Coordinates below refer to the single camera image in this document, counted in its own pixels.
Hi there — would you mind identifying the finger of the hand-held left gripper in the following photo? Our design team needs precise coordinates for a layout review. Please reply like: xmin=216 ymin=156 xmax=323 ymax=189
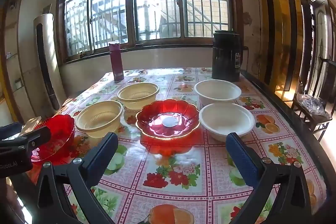
xmin=0 ymin=122 xmax=25 ymax=141
xmin=0 ymin=126 xmax=51 ymax=155

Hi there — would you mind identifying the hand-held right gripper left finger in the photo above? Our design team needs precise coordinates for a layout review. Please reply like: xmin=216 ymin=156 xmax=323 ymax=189
xmin=37 ymin=132 xmax=119 ymax=224

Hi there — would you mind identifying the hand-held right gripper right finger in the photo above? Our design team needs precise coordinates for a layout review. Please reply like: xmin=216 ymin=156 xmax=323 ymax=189
xmin=226 ymin=132 xmax=313 ymax=224

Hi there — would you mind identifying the red plastic bowl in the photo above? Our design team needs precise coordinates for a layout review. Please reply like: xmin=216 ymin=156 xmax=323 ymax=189
xmin=31 ymin=114 xmax=76 ymax=164

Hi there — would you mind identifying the yellow plastic bowl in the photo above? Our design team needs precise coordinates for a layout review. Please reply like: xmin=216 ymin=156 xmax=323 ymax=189
xmin=117 ymin=83 xmax=160 ymax=110
xmin=75 ymin=101 xmax=124 ymax=139

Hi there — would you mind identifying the white paper bowl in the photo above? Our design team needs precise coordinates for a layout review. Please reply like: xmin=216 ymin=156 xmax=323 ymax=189
xmin=199 ymin=103 xmax=256 ymax=142
xmin=194 ymin=79 xmax=242 ymax=109

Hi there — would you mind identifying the red flower-shaped plate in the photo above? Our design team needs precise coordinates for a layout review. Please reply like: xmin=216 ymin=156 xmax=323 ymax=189
xmin=136 ymin=99 xmax=200 ymax=139

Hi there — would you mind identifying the yellow framed door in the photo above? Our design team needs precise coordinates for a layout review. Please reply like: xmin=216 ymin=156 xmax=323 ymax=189
xmin=0 ymin=0 xmax=20 ymax=125

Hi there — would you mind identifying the floral fruit print tablecloth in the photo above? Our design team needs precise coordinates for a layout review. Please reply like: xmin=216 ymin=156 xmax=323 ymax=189
xmin=26 ymin=67 xmax=328 ymax=224

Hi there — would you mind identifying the white tower air conditioner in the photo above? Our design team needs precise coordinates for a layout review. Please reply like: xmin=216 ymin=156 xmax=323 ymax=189
xmin=33 ymin=13 xmax=66 ymax=111

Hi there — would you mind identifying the dark wooden chair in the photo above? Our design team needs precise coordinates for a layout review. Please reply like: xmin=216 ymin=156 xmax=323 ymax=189
xmin=291 ymin=56 xmax=336 ymax=143

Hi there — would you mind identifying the clear plastic bag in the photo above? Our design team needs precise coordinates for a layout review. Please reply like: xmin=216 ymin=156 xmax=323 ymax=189
xmin=298 ymin=94 xmax=331 ymax=117

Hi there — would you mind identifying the maroon thermos bottle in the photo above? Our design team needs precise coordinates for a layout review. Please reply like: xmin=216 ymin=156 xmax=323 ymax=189
xmin=109 ymin=41 xmax=125 ymax=83

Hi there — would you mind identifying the black electric kettle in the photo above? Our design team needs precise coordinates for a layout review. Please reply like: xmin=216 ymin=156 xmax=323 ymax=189
xmin=211 ymin=29 xmax=242 ymax=82

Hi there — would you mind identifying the gold framed glass partition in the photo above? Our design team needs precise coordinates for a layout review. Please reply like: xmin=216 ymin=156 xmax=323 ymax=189
xmin=249 ymin=0 xmax=310 ymax=98

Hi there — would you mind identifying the dark wooden glass door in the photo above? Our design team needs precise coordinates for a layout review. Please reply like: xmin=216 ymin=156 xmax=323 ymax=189
xmin=310 ymin=0 xmax=336 ymax=98

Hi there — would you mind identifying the brown framed barred window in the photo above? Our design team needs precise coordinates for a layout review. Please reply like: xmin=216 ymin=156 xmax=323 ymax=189
xmin=56 ymin=0 xmax=243 ymax=64

